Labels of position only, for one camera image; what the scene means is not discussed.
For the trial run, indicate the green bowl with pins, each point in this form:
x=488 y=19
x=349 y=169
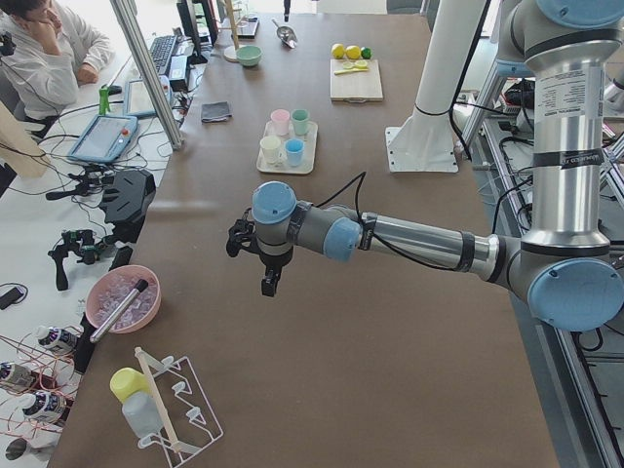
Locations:
x=249 y=56

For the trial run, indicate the blue teach pendant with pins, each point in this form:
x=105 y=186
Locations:
x=104 y=140
x=137 y=101

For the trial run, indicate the pink cup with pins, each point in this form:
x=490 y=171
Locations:
x=280 y=120

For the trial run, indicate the yellow cup on rack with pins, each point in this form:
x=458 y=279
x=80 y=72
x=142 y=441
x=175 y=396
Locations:
x=127 y=381

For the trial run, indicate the aluminium frame post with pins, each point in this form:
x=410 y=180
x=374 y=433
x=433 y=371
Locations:
x=126 y=15

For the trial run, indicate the metal scoop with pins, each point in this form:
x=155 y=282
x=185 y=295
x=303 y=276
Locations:
x=286 y=35

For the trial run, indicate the grey cup on rack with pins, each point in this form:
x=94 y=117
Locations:
x=142 y=415

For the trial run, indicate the cream rabbit tray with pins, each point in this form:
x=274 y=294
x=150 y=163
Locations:
x=282 y=165

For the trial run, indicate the black keyboard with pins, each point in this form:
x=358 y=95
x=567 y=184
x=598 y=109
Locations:
x=161 y=49

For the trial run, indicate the cream cup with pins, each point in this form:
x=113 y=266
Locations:
x=270 y=148

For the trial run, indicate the wooden rack pole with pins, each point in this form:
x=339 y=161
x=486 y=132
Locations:
x=142 y=358

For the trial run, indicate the yellow lemon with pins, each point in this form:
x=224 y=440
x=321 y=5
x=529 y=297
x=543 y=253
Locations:
x=338 y=51
x=353 y=52

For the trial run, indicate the seated person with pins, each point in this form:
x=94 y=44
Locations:
x=56 y=53

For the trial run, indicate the wooden mug tree stand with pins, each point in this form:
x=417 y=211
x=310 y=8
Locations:
x=234 y=16

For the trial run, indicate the blue cup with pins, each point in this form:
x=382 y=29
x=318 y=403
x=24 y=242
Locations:
x=294 y=148

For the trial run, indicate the metal tube tool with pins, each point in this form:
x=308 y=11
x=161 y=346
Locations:
x=140 y=286

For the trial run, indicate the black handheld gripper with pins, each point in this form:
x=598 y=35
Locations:
x=81 y=242

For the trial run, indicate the black device stand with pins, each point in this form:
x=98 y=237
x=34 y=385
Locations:
x=125 y=202

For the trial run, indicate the wooden cutting board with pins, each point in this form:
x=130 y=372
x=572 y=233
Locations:
x=356 y=87

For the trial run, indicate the pink bowl with ice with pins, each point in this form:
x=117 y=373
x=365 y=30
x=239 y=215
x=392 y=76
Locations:
x=109 y=291

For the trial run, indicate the white wire cup rack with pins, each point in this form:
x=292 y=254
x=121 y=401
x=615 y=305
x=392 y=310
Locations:
x=190 y=411

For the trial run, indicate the grey cloth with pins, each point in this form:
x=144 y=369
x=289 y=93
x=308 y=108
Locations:
x=215 y=112

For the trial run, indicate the green cup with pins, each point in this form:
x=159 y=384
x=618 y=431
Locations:
x=300 y=121

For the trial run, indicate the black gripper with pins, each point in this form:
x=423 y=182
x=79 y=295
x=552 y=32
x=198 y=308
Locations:
x=271 y=260

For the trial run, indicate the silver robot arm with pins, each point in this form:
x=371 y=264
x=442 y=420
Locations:
x=560 y=268

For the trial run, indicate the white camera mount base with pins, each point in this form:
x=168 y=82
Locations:
x=424 y=143

